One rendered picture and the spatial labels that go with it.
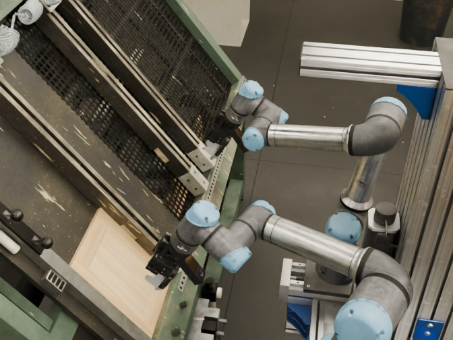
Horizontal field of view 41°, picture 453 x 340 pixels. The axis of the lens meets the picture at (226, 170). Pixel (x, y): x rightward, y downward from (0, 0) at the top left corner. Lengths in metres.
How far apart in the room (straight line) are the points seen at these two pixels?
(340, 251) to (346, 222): 0.63
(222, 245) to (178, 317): 0.86
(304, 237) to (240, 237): 0.16
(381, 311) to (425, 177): 0.35
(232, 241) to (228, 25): 4.48
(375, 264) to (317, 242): 0.15
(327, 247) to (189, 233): 0.34
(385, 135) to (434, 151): 0.42
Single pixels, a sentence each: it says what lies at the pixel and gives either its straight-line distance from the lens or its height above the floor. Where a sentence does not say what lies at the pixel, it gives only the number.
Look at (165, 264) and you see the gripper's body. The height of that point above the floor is 1.49.
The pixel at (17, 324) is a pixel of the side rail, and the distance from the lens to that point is 1.84.
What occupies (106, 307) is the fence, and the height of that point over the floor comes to 1.09.
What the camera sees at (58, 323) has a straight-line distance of 2.04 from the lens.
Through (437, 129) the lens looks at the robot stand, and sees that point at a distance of 1.43.
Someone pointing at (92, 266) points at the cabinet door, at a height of 1.16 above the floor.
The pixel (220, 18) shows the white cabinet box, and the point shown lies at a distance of 5.86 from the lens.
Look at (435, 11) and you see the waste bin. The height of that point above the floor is 0.38.
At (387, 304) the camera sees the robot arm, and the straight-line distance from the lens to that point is 1.37.
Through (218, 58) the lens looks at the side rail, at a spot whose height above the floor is 1.04.
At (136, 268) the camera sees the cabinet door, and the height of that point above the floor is 1.02.
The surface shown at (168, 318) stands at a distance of 2.29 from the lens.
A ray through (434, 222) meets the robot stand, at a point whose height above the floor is 1.65.
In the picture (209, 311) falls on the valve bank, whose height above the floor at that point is 0.76.
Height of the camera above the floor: 2.69
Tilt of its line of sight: 38 degrees down
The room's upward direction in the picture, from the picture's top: straight up
